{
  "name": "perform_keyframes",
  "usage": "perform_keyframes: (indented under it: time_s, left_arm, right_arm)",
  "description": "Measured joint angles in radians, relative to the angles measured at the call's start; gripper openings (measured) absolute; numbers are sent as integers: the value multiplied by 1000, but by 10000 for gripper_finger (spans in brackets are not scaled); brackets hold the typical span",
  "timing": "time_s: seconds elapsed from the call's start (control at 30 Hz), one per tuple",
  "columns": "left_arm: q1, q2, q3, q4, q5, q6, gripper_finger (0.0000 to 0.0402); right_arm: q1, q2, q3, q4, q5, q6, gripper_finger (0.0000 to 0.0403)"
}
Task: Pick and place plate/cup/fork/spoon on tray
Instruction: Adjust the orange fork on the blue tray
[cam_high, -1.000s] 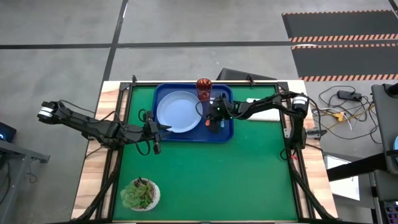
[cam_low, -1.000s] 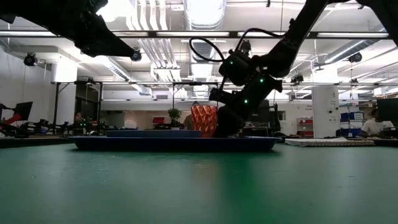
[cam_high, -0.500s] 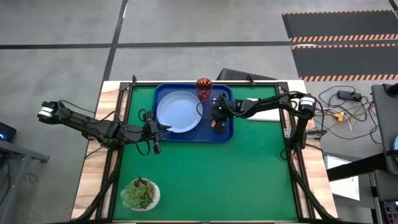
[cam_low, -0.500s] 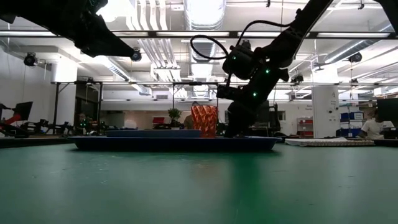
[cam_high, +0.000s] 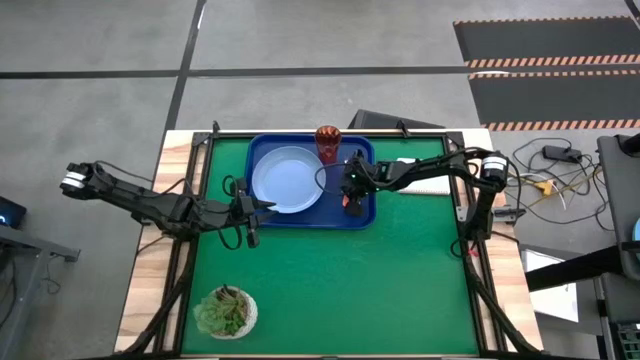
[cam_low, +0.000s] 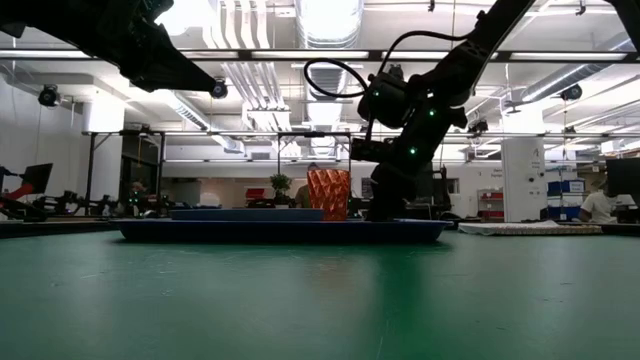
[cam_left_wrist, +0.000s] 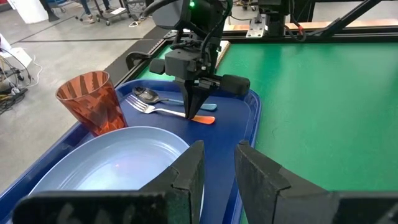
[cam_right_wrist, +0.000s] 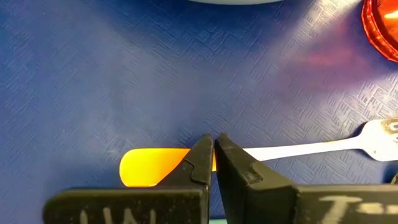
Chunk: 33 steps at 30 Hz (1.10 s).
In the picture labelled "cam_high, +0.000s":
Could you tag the grey side desk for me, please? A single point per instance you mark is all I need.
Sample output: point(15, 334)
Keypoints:
point(20, 260)

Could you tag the yellow power plug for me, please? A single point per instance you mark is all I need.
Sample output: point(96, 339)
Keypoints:
point(545, 187)

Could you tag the black device with blue light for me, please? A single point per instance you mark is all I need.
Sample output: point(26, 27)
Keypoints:
point(11, 212)

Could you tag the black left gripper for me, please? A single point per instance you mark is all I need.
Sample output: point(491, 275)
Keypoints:
point(248, 212)

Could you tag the black flat panel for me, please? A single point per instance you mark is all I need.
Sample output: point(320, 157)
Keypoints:
point(385, 120)

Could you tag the green table mat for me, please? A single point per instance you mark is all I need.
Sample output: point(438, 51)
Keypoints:
point(325, 290)

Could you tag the blue plastic tray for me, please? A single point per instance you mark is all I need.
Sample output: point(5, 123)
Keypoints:
point(330, 215)

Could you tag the black hazard-striped floor mat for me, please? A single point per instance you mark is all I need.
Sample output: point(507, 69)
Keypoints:
point(555, 100)
point(550, 40)

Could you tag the light blue plate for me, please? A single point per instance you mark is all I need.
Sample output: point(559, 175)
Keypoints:
point(287, 177)

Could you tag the white paper sheet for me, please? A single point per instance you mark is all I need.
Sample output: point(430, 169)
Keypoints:
point(550, 295)

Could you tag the orange translucent plastic cup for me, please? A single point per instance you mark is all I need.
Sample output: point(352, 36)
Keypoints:
point(328, 142)

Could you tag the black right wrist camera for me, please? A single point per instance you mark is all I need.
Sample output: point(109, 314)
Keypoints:
point(353, 176)

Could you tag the white notebook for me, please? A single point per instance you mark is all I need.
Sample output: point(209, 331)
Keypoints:
point(435, 187)

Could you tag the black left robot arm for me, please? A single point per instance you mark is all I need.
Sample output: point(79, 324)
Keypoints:
point(125, 195)

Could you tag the small red clip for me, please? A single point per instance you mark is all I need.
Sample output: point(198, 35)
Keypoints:
point(470, 253)

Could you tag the succulent plant in white pot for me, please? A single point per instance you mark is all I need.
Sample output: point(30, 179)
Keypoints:
point(222, 315)

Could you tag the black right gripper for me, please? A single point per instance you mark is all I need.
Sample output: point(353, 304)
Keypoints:
point(367, 175)

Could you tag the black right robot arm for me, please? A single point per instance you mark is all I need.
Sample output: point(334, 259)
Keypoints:
point(440, 167)

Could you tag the black power adapter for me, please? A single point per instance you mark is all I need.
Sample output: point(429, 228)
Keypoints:
point(562, 153)

